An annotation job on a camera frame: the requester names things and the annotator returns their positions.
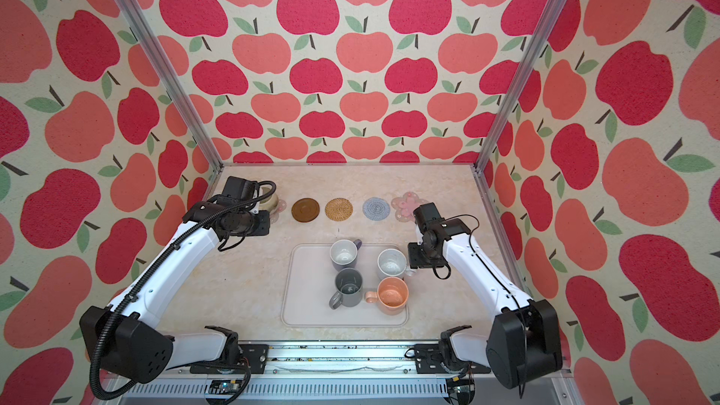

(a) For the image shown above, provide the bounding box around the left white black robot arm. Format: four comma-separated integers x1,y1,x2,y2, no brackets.
80,202,270,399

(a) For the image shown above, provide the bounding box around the left aluminium frame post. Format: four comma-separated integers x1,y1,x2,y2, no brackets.
89,0,225,173

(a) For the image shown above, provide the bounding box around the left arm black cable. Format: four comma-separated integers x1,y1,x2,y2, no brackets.
88,179,278,401

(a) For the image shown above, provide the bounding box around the front aluminium frame rail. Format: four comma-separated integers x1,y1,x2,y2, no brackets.
117,341,583,404

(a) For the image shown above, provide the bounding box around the brown wooden round coaster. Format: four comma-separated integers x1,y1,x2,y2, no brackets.
291,198,320,223

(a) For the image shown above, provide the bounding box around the beige rectangular tray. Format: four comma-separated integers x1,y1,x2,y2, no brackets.
281,243,409,327

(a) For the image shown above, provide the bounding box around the white ceramic mug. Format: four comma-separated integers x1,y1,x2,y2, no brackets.
377,249,416,281

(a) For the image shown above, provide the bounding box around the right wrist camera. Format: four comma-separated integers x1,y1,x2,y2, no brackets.
412,202,444,233

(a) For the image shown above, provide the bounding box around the tan rattan round coaster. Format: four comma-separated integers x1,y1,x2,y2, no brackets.
324,198,354,222

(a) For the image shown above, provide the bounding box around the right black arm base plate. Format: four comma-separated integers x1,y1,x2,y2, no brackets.
404,342,491,376

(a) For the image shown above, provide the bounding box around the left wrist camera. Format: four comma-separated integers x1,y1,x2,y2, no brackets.
221,176,259,202

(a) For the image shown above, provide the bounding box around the aluminium frame post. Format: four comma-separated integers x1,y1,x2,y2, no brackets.
473,0,592,171
89,0,225,173

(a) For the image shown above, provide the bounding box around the pink flower coaster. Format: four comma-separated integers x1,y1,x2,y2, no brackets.
390,191,427,222
269,199,287,223

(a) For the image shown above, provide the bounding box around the grey woven round coaster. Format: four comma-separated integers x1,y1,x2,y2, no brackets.
363,197,391,221

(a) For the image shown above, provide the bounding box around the right aluminium frame post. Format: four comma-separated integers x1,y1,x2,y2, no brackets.
473,0,592,171

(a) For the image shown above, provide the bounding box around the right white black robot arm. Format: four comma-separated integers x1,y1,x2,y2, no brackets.
409,219,564,389

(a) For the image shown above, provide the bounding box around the cream ceramic mug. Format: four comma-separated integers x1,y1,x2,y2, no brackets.
259,193,279,214

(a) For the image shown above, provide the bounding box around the dark grey ceramic mug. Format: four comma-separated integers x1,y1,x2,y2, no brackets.
328,268,364,309

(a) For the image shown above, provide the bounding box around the salmon pink ceramic mug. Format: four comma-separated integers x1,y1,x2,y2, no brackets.
365,277,410,315

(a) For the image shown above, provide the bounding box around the lavender ceramic mug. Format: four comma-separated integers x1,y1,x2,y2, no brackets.
330,239,362,271

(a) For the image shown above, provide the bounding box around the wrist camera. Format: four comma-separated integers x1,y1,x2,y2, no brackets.
412,202,444,233
221,176,259,202

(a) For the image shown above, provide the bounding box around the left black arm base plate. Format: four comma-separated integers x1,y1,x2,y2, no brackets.
189,342,269,375

